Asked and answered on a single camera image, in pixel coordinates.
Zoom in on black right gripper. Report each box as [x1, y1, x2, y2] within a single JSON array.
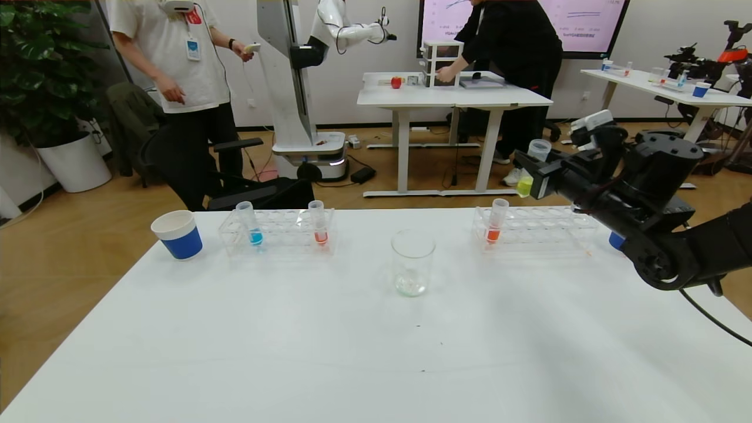
[[513, 149, 605, 207]]

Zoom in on yellow pigment test tube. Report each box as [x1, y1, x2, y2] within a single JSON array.
[[516, 139, 552, 198]]

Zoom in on blue pigment test tube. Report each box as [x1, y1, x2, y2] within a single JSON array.
[[236, 201, 264, 247]]

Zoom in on clear acrylic test tube rack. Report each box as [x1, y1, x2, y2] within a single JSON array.
[[472, 206, 599, 254], [219, 208, 337, 257]]

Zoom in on orange pigment test tube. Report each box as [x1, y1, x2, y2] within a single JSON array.
[[485, 199, 509, 244]]

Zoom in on clear glass beaker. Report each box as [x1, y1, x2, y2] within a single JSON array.
[[391, 230, 437, 297]]

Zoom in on red pigment test tube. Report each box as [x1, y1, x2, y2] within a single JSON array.
[[308, 200, 329, 246]]

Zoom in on white standing desk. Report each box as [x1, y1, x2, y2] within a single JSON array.
[[357, 72, 459, 199], [454, 72, 553, 197]]

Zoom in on grey flat tablet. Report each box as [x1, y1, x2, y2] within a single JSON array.
[[459, 76, 507, 90]]

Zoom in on white mini drawer unit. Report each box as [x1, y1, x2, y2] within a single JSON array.
[[421, 41, 464, 89]]

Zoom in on black mobile robot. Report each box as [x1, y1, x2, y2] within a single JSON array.
[[637, 21, 752, 174]]

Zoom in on white humanoid robot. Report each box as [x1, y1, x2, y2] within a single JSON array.
[[257, 0, 398, 183]]

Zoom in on black office chair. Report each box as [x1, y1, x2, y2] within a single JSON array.
[[141, 126, 315, 212]]

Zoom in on person in white shirt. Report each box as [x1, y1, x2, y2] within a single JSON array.
[[106, 0, 262, 212]]

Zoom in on olive green jacket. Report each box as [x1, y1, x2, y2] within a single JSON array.
[[106, 82, 168, 177]]

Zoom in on white plant pot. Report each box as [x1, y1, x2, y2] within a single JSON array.
[[36, 133, 112, 193]]

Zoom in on green leafy plant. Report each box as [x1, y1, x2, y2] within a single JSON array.
[[0, 0, 110, 150]]

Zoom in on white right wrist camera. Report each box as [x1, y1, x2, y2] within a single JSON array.
[[570, 110, 615, 147]]

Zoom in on large wall display screen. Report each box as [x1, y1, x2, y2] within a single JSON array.
[[417, 0, 630, 61]]

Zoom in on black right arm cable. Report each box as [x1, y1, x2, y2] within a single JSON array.
[[680, 281, 752, 347]]

